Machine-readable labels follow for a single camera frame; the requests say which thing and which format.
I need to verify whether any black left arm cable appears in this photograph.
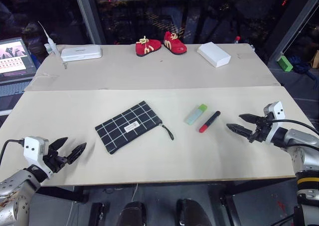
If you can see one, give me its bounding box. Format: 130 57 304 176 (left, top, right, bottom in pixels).
0 139 25 167

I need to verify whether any white cardboard box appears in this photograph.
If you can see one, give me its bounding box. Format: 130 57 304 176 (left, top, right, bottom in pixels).
196 42 232 68

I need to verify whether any dark rounded robot foot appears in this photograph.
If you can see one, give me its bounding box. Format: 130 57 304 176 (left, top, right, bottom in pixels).
175 198 212 226
117 201 147 226

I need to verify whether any black red marker pen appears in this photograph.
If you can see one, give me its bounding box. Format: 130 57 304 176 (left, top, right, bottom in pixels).
198 110 221 133

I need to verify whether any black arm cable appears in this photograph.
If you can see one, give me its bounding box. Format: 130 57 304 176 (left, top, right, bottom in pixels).
270 119 319 152
0 139 25 167

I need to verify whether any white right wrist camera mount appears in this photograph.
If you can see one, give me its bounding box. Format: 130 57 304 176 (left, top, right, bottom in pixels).
263 101 285 145

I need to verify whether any white flat plastic case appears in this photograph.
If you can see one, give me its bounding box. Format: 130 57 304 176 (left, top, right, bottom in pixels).
60 45 103 62

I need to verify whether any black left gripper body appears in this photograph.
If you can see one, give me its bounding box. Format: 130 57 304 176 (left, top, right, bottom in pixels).
42 146 71 174

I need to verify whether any black grid pencil pouch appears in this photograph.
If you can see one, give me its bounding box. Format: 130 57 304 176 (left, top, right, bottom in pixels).
94 100 174 155

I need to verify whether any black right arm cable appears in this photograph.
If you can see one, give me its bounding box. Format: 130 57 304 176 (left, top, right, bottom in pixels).
270 119 319 152

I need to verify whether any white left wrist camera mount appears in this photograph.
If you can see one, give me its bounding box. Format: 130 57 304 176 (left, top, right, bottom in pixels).
23 136 54 179

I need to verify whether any red yellow toy shoe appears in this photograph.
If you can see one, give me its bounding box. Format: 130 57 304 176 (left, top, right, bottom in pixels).
163 31 187 55
135 35 161 57

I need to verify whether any green block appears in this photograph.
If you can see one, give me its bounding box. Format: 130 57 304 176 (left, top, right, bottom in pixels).
277 55 294 72

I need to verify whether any white glue tube with nozzle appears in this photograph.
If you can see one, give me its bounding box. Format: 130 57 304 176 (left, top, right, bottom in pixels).
37 20 62 61

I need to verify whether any laptop computer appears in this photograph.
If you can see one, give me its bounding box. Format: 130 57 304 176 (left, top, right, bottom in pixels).
0 36 38 112

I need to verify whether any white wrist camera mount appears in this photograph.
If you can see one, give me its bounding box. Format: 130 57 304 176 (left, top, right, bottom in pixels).
263 101 285 145
23 136 54 179

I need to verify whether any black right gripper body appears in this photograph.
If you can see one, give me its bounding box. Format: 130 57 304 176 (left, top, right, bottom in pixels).
248 112 273 144

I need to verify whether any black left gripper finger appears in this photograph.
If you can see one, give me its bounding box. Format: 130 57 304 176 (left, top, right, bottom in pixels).
65 142 87 165
49 136 69 152

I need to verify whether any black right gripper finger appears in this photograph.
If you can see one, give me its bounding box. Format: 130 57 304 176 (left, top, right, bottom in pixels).
238 113 261 124
226 123 255 138

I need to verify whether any green translucent highlighter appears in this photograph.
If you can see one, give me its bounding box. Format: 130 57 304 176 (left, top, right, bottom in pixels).
183 103 208 126

